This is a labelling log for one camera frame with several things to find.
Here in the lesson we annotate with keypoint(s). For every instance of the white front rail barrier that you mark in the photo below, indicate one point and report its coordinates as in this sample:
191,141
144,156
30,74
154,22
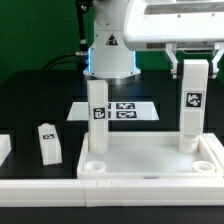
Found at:
98,193

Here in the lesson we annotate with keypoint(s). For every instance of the white desk top tray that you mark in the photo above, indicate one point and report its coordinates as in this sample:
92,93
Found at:
151,155

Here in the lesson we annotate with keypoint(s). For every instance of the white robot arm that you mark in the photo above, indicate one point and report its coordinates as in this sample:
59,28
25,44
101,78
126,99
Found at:
123,27

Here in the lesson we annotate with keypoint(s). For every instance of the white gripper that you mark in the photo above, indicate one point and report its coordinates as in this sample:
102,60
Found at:
157,22

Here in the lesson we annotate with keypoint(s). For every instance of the white marker plate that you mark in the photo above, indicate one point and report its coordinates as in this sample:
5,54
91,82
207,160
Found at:
124,111

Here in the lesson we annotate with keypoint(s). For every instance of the white left rail block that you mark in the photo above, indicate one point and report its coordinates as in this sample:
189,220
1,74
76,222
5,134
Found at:
5,147

